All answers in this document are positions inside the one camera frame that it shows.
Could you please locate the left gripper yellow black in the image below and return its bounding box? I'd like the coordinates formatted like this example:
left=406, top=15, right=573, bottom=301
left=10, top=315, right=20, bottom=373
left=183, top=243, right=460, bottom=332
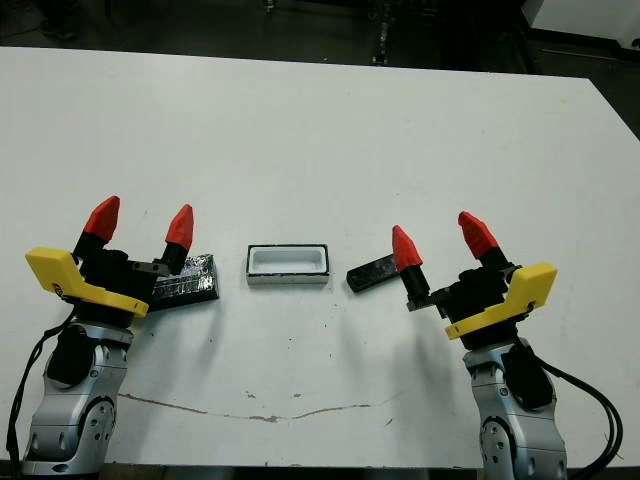
left=24, top=195, right=195, bottom=329

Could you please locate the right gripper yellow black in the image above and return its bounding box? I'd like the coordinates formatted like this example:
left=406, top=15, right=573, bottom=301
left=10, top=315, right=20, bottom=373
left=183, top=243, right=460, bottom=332
left=391, top=210, right=559, bottom=354

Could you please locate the black bar-shaped camera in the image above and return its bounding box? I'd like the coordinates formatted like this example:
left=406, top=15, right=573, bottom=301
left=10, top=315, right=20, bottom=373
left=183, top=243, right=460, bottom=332
left=345, top=253, right=401, bottom=294

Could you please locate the black taped box lid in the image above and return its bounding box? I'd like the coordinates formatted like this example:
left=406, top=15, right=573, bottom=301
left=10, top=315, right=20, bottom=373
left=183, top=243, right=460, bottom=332
left=149, top=253, right=221, bottom=314

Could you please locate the black wheeled stand leg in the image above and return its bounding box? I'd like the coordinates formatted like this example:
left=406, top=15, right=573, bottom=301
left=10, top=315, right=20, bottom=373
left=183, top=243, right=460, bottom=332
left=372, top=0, right=396, bottom=66

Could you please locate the white cabinet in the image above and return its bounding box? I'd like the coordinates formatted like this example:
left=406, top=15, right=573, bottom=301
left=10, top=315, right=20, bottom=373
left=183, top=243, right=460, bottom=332
left=519, top=0, right=640, bottom=51

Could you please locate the camera box base white insert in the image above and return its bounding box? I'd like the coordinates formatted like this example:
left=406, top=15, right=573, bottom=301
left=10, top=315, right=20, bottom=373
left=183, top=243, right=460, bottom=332
left=245, top=242, right=332, bottom=287

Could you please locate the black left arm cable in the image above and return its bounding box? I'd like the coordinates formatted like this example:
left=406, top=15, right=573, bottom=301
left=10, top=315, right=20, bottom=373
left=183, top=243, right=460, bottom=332
left=4, top=324, right=76, bottom=466

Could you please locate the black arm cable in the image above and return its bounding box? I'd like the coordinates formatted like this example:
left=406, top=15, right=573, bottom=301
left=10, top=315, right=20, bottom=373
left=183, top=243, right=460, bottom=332
left=537, top=357, right=625, bottom=476
left=4, top=324, right=76, bottom=466

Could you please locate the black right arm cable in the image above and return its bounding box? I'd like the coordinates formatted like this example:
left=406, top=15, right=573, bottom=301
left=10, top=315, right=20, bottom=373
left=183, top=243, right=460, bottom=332
left=537, top=357, right=625, bottom=476

